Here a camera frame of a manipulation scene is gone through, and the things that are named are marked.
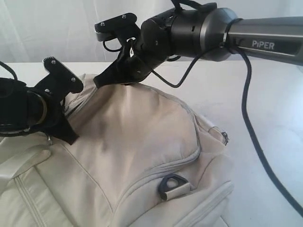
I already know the white backdrop curtain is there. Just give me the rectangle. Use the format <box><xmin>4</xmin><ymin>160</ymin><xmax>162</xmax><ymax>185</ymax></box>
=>
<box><xmin>0</xmin><ymin>0</ymin><xmax>173</xmax><ymax>63</ymax></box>

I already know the beige fabric duffel bag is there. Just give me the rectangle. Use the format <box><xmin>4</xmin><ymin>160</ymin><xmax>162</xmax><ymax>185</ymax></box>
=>
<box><xmin>0</xmin><ymin>74</ymin><xmax>233</xmax><ymax>227</ymax></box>

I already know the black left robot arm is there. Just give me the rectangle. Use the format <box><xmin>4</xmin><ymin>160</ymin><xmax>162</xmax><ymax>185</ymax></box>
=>
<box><xmin>0</xmin><ymin>76</ymin><xmax>83</xmax><ymax>145</ymax></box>

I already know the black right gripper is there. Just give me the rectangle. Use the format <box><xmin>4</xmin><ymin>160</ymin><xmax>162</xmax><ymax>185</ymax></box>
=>
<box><xmin>93</xmin><ymin>40</ymin><xmax>166</xmax><ymax>88</ymax></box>

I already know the black right strap D-ring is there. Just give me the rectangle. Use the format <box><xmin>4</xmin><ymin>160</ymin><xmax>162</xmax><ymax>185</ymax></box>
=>
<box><xmin>159</xmin><ymin>174</ymin><xmax>190</xmax><ymax>201</ymax></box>

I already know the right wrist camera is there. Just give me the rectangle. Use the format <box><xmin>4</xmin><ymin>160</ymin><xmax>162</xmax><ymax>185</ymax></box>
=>
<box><xmin>94</xmin><ymin>13</ymin><xmax>140</xmax><ymax>45</ymax></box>

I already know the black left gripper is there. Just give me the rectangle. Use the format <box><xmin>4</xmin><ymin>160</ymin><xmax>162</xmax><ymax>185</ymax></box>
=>
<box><xmin>26</xmin><ymin>87</ymin><xmax>79</xmax><ymax>145</ymax></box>

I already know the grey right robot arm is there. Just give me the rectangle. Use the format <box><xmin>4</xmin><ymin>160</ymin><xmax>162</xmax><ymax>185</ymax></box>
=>
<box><xmin>94</xmin><ymin>0</ymin><xmax>303</xmax><ymax>87</ymax></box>

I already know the metal side zipper pull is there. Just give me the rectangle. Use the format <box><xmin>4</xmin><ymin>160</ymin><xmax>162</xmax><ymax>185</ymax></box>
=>
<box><xmin>221</xmin><ymin>131</ymin><xmax>229</xmax><ymax>146</ymax></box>

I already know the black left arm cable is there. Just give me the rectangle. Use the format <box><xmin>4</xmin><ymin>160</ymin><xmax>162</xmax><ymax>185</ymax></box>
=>
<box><xmin>0</xmin><ymin>61</ymin><xmax>18</xmax><ymax>81</ymax></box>

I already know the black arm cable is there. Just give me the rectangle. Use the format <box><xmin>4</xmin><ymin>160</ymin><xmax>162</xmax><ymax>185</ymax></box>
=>
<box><xmin>0</xmin><ymin>61</ymin><xmax>18</xmax><ymax>81</ymax></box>
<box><xmin>103</xmin><ymin>0</ymin><xmax>303</xmax><ymax>213</ymax></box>

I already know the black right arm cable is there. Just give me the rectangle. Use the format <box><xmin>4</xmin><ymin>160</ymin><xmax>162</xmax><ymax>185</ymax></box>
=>
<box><xmin>103</xmin><ymin>0</ymin><xmax>303</xmax><ymax>213</ymax></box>

